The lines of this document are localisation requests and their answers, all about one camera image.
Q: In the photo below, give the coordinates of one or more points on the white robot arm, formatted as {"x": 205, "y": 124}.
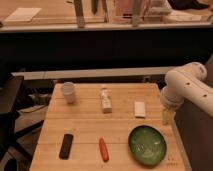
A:
{"x": 186, "y": 82}

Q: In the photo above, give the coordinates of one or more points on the white rectangular sponge block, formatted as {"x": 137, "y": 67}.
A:
{"x": 139, "y": 109}

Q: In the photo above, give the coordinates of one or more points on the white paper sheet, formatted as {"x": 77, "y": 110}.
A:
{"x": 22, "y": 15}

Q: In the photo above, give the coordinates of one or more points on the white glue bottle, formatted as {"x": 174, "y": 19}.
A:
{"x": 105, "y": 101}

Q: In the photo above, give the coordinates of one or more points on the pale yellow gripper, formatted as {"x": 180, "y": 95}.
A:
{"x": 167, "y": 116}

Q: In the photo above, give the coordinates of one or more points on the black eraser bar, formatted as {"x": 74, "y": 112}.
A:
{"x": 66, "y": 146}

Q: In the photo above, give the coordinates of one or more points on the black equipment at left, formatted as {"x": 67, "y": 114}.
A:
{"x": 8, "y": 98}

